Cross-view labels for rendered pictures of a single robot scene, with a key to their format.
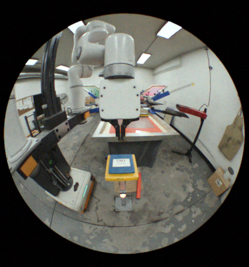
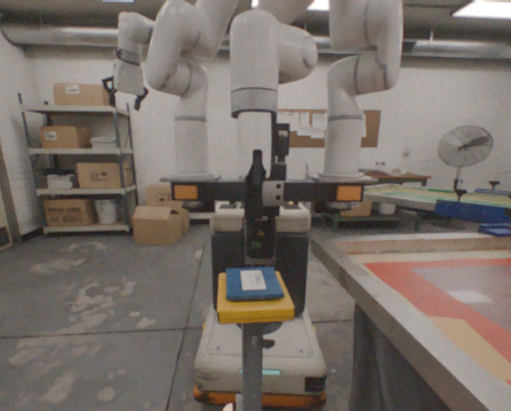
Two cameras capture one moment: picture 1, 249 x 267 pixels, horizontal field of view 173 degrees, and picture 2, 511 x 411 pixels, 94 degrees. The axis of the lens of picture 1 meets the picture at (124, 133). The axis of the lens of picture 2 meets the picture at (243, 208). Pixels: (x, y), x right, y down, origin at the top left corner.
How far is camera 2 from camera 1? 0.44 m
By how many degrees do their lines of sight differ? 83
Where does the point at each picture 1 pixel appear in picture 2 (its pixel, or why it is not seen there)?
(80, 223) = (160, 400)
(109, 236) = not seen: outside the picture
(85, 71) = (363, 74)
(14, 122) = (194, 144)
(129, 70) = (235, 100)
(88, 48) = not seen: hidden behind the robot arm
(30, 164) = (187, 192)
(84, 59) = not seen: hidden behind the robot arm
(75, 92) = (331, 132)
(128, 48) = (234, 57)
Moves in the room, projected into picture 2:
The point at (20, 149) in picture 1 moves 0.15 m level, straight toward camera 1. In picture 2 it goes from (188, 172) to (165, 177)
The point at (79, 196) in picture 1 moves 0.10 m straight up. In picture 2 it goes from (237, 358) to (237, 339)
